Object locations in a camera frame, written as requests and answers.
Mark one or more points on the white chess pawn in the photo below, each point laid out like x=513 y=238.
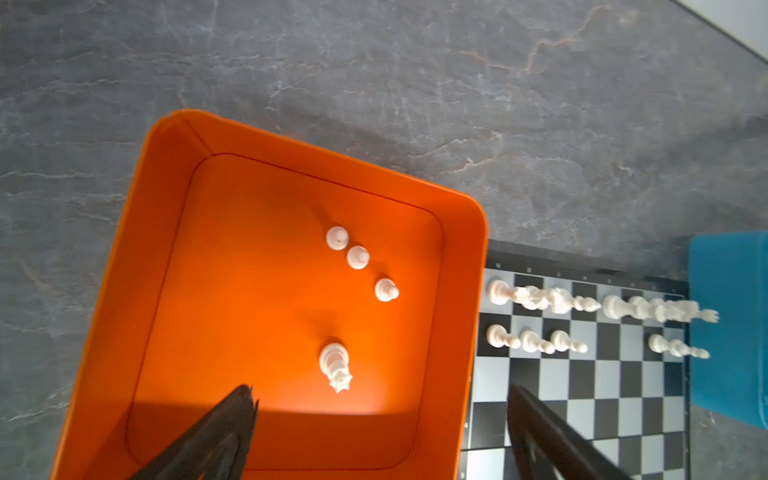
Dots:
x=386 y=290
x=337 y=238
x=358 y=257

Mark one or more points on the black and white chessboard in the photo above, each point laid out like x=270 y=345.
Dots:
x=630 y=403

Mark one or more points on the blue plastic tray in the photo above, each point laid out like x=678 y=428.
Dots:
x=728 y=273

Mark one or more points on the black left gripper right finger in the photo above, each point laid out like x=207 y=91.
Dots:
x=546 y=447

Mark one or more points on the orange plastic tray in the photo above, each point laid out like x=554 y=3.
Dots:
x=220 y=276

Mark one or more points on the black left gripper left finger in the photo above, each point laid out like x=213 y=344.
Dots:
x=216 y=447

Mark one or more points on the white chess queen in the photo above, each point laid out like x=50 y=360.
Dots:
x=334 y=363

